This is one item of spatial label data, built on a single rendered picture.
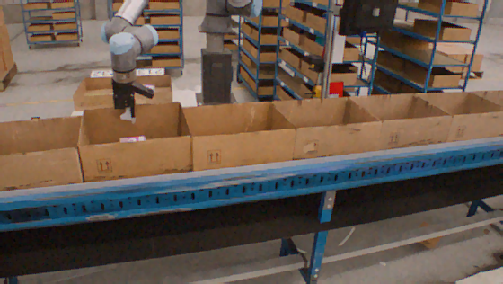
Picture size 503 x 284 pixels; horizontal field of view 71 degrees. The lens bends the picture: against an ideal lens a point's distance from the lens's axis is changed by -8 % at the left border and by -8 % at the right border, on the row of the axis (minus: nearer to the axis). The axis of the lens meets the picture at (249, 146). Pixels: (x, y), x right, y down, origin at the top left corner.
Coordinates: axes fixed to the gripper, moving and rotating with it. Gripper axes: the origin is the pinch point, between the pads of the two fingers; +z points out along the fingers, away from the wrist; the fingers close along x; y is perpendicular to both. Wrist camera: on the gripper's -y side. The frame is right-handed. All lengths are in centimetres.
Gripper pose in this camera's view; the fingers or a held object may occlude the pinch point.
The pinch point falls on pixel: (134, 119)
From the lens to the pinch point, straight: 164.2
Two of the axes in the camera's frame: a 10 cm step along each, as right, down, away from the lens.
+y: -9.6, 0.9, -2.7
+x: 2.6, 6.4, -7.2
